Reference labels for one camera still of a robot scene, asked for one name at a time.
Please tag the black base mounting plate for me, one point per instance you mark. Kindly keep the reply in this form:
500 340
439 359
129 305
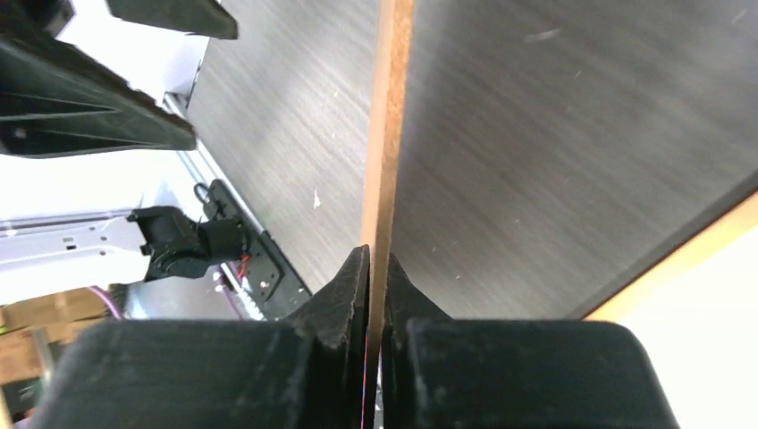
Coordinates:
264 277

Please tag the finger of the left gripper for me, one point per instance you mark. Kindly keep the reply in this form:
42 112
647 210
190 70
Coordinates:
57 102
196 17

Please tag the building and sky photo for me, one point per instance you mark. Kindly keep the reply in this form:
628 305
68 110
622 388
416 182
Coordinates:
700 332

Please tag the orange wooden picture frame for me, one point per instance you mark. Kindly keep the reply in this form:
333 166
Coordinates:
722 232

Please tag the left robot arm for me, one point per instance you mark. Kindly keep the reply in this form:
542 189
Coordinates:
144 245

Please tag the brown cardboard backing board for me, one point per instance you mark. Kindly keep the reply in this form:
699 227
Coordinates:
393 42

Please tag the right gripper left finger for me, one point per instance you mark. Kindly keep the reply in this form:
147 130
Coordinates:
305 370

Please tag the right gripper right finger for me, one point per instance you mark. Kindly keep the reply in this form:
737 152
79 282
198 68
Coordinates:
442 372

